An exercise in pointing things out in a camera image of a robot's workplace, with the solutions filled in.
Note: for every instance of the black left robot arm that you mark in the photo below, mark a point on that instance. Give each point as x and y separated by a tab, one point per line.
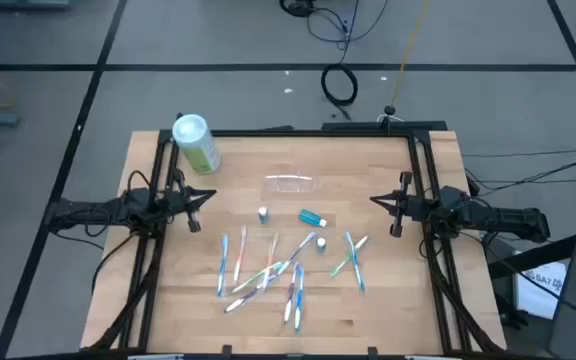
93	210

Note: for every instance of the green white wipes canister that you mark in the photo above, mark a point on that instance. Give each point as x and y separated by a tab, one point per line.
195	142

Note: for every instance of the black round knob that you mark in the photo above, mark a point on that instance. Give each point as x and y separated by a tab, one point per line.
390	110

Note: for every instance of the black mounting plate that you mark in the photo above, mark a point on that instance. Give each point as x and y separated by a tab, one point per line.
418	125

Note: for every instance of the black aluminium table frame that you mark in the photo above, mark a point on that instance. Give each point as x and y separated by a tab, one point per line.
420	136

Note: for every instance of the bagged orange toothbrush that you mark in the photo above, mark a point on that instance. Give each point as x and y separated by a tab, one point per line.
270	260
239	255

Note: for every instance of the clear plastic organizer tray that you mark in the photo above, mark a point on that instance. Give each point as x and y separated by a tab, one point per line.
288	185

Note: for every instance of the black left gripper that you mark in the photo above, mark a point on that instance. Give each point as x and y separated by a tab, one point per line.
173	202

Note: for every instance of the white printed box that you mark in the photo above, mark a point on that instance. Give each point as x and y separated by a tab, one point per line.
538	295

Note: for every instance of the bagged blue toothbrush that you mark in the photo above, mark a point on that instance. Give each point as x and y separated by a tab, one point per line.
299	300
223	265
355	262

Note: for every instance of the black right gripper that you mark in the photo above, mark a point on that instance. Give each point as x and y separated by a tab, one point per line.
415	206

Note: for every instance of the bagged purple toothbrush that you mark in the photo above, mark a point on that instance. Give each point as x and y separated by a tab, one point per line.
290	295
245	298
298	251

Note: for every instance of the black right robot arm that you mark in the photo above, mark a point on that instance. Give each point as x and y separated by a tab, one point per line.
508	220

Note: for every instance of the black diagonal metal beam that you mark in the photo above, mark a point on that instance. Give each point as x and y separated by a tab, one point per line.
543	255

